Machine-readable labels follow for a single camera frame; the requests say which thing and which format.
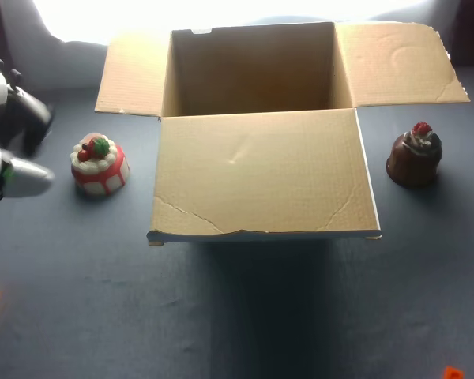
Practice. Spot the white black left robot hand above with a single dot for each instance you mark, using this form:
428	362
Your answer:
23	177

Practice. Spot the cardboard box with flaps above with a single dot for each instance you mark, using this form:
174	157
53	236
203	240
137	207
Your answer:
260	169

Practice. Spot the brown round toy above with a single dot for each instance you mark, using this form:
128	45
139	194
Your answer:
412	162

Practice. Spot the grey table cloth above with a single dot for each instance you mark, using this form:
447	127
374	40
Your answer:
83	276

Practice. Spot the orange flat toy brick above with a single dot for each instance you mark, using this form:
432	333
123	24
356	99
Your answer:
453	373

